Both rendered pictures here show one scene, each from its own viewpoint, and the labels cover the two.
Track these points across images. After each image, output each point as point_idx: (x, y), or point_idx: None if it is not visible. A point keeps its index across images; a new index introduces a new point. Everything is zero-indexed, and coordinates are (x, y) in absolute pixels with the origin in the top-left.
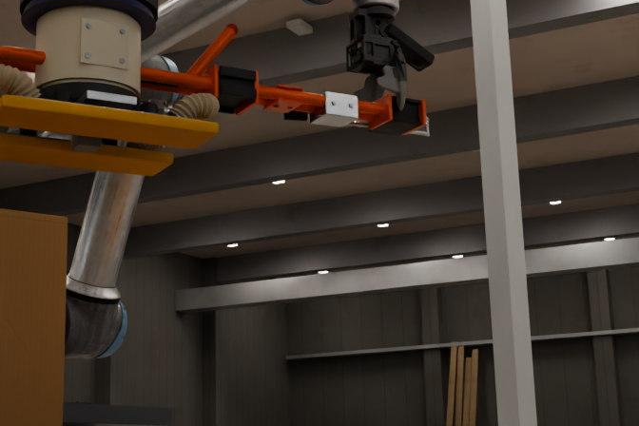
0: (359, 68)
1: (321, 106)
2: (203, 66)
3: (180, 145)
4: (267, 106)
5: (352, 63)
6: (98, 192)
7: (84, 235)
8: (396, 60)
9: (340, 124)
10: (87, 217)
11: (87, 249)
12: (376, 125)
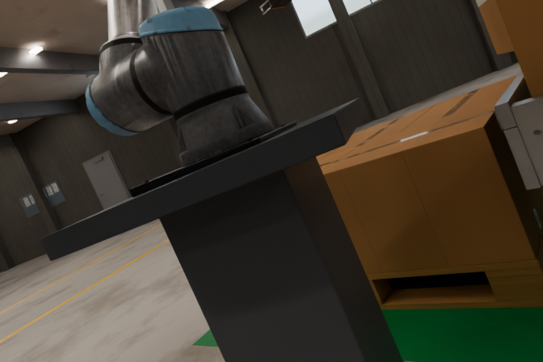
0: None
1: None
2: None
3: None
4: None
5: None
6: None
7: None
8: None
9: None
10: None
11: (155, 12)
12: None
